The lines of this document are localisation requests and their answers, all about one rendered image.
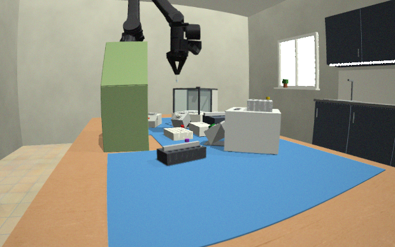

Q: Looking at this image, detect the white block with rows of round holes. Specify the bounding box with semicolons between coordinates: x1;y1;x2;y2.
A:
148;113;162;128

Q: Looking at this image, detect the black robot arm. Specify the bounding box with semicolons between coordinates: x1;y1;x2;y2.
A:
120;0;201;55

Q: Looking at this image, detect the blue bench mat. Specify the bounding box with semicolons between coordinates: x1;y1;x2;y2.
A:
107;133;385;247

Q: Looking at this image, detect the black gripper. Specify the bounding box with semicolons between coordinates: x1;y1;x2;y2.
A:
166;38;189;74

